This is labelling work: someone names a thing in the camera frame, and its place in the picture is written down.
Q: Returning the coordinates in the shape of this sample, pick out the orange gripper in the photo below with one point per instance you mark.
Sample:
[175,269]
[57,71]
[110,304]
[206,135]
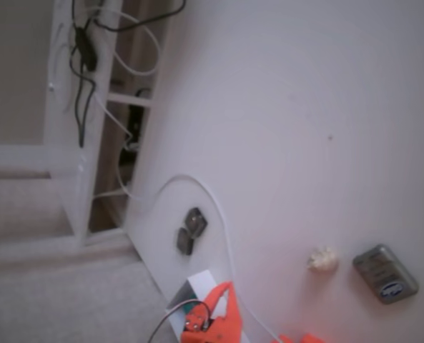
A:
[223,314]

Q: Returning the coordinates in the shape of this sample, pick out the teal green rounded cube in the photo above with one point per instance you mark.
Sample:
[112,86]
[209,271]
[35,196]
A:
[191,305]

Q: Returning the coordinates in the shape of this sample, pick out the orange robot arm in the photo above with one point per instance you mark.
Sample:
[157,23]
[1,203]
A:
[311,338]

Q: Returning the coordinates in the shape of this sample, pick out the white cardboard bin box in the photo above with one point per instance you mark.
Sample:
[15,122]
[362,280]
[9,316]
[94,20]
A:
[202,280]

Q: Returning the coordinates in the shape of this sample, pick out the small cream bear figurine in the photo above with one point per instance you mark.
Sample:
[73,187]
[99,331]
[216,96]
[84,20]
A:
[323,260]

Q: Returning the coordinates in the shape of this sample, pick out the gray metal tin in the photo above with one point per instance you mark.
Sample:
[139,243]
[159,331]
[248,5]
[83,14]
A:
[385,274]

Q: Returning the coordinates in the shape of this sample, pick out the black boxy device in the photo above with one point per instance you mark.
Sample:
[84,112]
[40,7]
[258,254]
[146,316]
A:
[136,118]

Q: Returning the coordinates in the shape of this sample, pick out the white shelf frame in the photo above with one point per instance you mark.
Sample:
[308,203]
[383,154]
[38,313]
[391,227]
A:
[59,118]

